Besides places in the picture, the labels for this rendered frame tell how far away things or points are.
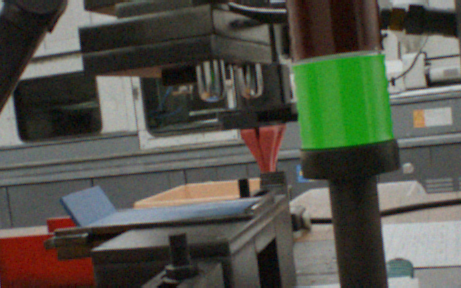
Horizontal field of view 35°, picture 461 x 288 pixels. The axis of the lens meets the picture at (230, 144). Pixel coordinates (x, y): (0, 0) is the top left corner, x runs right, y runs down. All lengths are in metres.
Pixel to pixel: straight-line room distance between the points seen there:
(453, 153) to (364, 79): 4.73
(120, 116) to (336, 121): 5.37
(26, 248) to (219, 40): 0.40
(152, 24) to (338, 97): 0.25
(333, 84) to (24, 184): 5.88
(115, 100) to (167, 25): 5.15
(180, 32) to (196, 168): 4.90
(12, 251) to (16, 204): 5.35
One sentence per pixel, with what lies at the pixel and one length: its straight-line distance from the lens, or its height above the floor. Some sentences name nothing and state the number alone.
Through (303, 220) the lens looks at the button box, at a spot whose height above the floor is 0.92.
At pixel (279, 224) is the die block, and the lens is 0.63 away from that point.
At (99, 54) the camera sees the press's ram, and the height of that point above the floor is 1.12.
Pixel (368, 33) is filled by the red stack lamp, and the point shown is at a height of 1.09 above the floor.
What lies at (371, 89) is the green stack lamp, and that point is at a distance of 0.29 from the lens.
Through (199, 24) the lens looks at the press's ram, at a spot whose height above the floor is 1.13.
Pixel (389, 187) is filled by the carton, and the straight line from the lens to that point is 3.30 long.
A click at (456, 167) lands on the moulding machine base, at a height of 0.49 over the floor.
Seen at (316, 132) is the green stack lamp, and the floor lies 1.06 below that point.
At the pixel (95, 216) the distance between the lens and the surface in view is 0.63.
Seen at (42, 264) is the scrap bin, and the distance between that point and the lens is 0.82.
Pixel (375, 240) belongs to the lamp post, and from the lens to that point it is 0.30.
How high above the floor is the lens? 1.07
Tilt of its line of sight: 3 degrees down
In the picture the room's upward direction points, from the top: 7 degrees counter-clockwise
